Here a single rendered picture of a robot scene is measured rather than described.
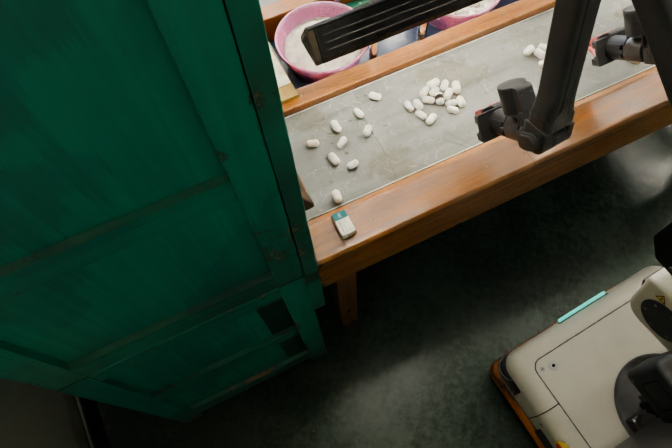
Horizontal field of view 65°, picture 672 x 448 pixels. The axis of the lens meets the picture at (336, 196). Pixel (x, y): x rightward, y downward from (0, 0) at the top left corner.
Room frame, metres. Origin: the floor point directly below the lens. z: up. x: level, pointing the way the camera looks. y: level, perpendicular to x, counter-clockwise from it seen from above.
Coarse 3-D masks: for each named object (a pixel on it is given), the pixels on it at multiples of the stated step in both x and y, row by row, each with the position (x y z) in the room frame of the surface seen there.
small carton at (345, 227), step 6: (342, 210) 0.52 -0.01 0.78; (336, 216) 0.51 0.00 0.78; (342, 216) 0.51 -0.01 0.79; (348, 216) 0.51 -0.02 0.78; (336, 222) 0.49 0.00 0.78; (342, 222) 0.49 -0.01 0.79; (348, 222) 0.49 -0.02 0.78; (342, 228) 0.48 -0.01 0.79; (348, 228) 0.48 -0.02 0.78; (354, 228) 0.48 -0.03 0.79; (342, 234) 0.46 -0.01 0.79; (348, 234) 0.46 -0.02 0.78
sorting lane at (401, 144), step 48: (624, 0) 1.13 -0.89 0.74; (480, 48) 1.00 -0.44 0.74; (336, 96) 0.88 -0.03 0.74; (384, 96) 0.87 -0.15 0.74; (432, 96) 0.85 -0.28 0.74; (480, 96) 0.84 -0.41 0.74; (576, 96) 0.81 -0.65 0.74; (336, 144) 0.73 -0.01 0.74; (384, 144) 0.72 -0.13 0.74; (432, 144) 0.71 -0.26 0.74; (480, 144) 0.69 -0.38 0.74
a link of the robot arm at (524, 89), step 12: (504, 84) 0.65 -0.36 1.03; (516, 84) 0.63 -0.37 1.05; (528, 84) 0.62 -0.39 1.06; (504, 96) 0.62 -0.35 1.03; (516, 96) 0.61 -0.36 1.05; (528, 96) 0.60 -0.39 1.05; (504, 108) 0.61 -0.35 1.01; (516, 108) 0.60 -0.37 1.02; (528, 108) 0.59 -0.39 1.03; (516, 132) 0.55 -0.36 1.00; (528, 144) 0.52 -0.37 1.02
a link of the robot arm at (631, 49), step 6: (636, 36) 0.80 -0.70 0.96; (642, 36) 0.79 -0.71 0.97; (630, 42) 0.81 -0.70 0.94; (636, 42) 0.80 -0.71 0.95; (642, 42) 0.78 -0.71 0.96; (624, 48) 0.80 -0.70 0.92; (630, 48) 0.79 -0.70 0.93; (636, 48) 0.78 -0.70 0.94; (642, 48) 0.78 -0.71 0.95; (624, 54) 0.80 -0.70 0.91; (630, 54) 0.78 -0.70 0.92; (636, 54) 0.77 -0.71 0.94; (642, 54) 0.77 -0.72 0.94; (630, 60) 0.78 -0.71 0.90; (636, 60) 0.77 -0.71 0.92; (642, 60) 0.76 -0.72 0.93
